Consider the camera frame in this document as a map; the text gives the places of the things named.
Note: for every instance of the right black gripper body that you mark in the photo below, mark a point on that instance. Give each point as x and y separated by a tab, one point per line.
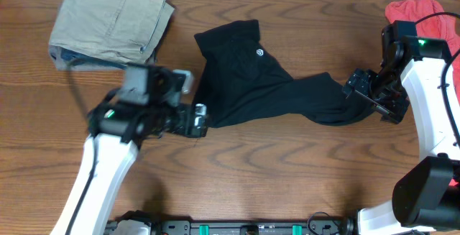
369	93

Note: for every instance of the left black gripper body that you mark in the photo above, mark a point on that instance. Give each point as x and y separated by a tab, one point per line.
194	121

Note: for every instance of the black polo shirt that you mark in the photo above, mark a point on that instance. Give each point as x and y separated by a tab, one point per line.
241	82

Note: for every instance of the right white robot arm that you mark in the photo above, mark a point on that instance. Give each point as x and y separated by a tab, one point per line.
416	73

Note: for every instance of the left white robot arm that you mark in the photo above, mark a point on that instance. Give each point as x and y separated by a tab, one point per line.
146	105

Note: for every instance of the folded khaki pants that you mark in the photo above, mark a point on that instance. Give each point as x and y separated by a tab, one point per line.
119	31

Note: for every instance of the folded blue grey garment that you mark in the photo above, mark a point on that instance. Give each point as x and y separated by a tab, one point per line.
72	60

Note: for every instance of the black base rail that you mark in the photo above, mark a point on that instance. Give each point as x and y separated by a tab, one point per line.
320	223

